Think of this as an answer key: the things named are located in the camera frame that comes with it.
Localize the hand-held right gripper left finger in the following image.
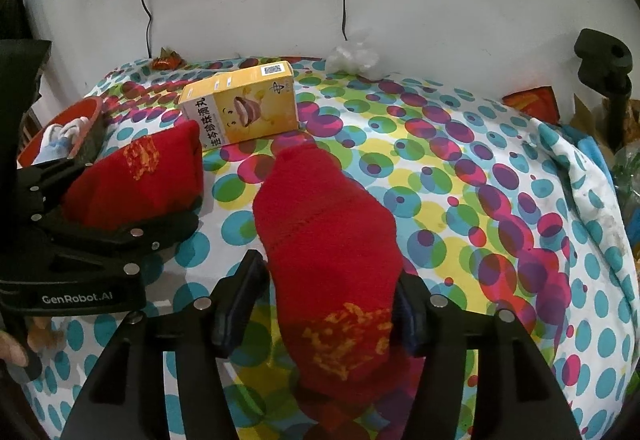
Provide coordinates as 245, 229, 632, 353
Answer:
60, 250, 271, 440

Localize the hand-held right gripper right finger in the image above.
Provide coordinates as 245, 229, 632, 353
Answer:
392, 273, 583, 440

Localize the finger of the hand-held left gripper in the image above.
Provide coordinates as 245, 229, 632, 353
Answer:
17, 160, 96, 222
47, 205, 203, 271

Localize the red sock yellow print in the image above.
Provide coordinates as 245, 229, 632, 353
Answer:
62, 120, 205, 228
252, 143, 416, 408

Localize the red bowl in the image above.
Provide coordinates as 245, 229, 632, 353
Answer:
17, 98, 108, 168

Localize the person's left hand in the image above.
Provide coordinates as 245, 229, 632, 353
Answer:
0, 330, 30, 368

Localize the polka dot tablecloth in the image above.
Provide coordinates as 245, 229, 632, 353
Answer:
20, 53, 640, 440

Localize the yellow medicine box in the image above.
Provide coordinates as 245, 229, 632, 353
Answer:
179, 61, 299, 150

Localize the red candy wrapper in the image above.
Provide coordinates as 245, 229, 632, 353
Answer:
152, 48, 183, 70

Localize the blue cloth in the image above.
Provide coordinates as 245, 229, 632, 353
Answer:
575, 135, 613, 191

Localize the red foil packet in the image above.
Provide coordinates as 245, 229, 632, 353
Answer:
502, 88, 558, 123

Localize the crumpled white plastic wrap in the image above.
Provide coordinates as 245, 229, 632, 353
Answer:
325, 28, 381, 74

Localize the black clamp stand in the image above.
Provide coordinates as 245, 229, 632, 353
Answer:
574, 28, 632, 148

